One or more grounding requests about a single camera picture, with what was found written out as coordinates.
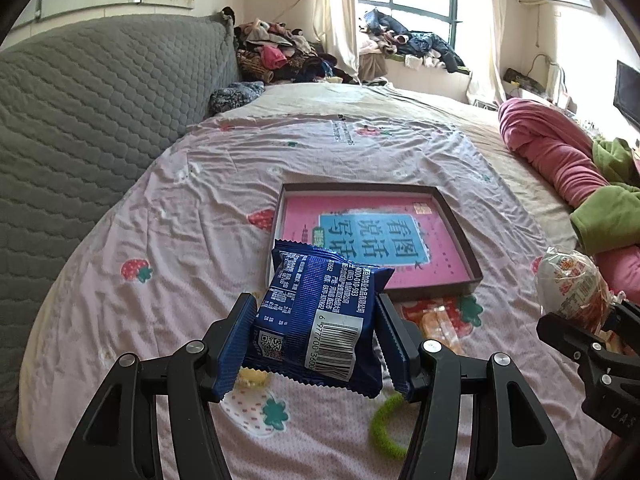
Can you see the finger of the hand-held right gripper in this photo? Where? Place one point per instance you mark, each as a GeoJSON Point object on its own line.
{"type": "Point", "coordinates": [575, 340]}
{"type": "Point", "coordinates": [629, 320]}

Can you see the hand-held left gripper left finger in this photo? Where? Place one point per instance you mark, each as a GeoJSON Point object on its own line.
{"type": "Point", "coordinates": [235, 355]}

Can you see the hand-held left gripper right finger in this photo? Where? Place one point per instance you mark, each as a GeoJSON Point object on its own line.
{"type": "Point", "coordinates": [397, 355]}

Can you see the yellow cake packet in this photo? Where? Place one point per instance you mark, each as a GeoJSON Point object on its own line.
{"type": "Point", "coordinates": [252, 377]}

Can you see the white red egg-shaped packet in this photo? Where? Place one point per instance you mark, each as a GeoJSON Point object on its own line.
{"type": "Point", "coordinates": [565, 285]}

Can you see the brown shallow cardboard box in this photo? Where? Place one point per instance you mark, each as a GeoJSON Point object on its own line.
{"type": "Point", "coordinates": [435, 291]}

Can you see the blue snack packet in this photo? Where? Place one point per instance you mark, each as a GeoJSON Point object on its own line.
{"type": "Point", "coordinates": [310, 310]}

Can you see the orange snack packet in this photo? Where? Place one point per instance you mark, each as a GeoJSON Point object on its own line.
{"type": "Point", "coordinates": [440, 330]}

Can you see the pink book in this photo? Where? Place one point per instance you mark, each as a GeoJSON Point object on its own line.
{"type": "Point", "coordinates": [440, 260]}

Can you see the green blanket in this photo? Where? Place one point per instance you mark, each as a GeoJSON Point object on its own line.
{"type": "Point", "coordinates": [600, 215]}

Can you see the pink strawberry print bedsheet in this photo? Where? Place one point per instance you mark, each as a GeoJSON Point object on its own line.
{"type": "Point", "coordinates": [200, 210]}

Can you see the pink quilt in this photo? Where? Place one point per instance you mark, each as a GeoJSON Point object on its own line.
{"type": "Point", "coordinates": [550, 145]}

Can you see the black television screen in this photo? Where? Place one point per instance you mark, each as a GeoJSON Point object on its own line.
{"type": "Point", "coordinates": [629, 92]}

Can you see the dark patterned cloth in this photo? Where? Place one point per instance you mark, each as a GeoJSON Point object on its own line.
{"type": "Point", "coordinates": [232, 97]}

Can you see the dark green bag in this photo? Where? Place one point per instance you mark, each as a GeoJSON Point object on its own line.
{"type": "Point", "coordinates": [522, 80]}

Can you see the grey quilted headboard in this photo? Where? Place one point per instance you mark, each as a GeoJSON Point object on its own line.
{"type": "Point", "coordinates": [75, 110]}

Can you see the pile of mixed clothes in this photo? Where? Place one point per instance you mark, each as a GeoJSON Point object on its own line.
{"type": "Point", "coordinates": [270, 55]}

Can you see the heap of dark clothes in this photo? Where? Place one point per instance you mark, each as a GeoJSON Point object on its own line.
{"type": "Point", "coordinates": [420, 45]}

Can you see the cream curtain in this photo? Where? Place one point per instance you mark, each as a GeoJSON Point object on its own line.
{"type": "Point", "coordinates": [337, 20]}
{"type": "Point", "coordinates": [487, 35]}

